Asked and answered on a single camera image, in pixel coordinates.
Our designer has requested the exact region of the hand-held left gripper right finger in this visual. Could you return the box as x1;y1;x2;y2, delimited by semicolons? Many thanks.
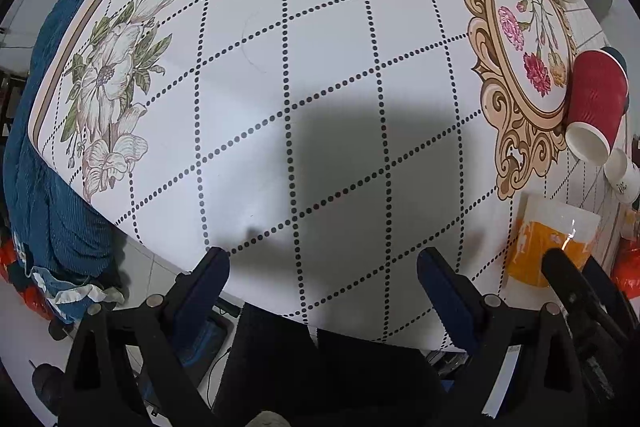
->
417;247;589;427

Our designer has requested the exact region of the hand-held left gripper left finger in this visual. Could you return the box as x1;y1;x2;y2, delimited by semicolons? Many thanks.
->
57;247;231;427

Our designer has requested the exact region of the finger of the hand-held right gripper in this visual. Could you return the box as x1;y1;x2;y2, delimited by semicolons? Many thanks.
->
542;248;601;314
582;256;639;342

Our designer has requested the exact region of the orange clear plastic cup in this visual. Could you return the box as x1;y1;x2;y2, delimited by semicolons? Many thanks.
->
504;194;601;291

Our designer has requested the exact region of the small white printed paper cup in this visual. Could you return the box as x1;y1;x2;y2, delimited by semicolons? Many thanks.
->
603;148;640;204

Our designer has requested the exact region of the red ribbed paper cup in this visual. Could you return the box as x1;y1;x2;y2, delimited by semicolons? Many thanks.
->
565;50;629;163

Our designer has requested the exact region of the dark blue cup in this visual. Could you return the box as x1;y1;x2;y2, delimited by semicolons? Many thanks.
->
600;46;629;72

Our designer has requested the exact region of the red plastic bag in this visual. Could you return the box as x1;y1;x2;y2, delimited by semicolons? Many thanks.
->
611;211;640;304
0;234;56;322

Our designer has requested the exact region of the blue bag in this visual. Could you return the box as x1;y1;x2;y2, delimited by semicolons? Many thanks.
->
177;304;232;380

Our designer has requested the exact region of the white floral checked tablecloth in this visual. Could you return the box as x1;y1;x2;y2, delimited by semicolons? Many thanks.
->
27;0;640;354

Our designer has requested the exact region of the blue corduroy cloth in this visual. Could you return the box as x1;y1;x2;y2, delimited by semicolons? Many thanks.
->
2;0;173;325

